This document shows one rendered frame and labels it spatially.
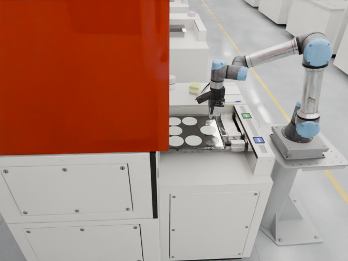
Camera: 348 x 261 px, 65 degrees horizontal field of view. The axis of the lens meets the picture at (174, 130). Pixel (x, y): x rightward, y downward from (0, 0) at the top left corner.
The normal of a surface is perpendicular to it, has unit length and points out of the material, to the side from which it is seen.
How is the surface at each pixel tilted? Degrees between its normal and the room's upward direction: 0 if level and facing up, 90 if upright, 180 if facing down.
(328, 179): 0
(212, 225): 90
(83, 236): 90
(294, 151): 91
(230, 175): 0
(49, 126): 90
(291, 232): 0
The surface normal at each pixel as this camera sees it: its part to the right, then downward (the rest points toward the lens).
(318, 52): -0.28, 0.44
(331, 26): 0.05, 0.58
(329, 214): 0.01, -0.82
